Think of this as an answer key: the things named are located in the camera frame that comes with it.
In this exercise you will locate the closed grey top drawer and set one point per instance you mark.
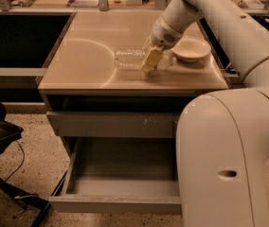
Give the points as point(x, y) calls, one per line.
point(114, 125)

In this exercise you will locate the white ceramic bowl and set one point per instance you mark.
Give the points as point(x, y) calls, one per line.
point(191, 49)

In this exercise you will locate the open grey middle drawer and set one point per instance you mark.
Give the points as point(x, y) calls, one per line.
point(119, 176)

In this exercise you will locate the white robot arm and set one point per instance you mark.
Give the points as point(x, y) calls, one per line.
point(222, 138)

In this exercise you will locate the clear plastic water bottle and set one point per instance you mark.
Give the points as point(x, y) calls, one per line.
point(131, 59)

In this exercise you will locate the grey drawer cabinet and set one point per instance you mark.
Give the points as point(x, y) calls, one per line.
point(82, 76)

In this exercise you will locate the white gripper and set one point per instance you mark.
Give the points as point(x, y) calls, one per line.
point(161, 36)

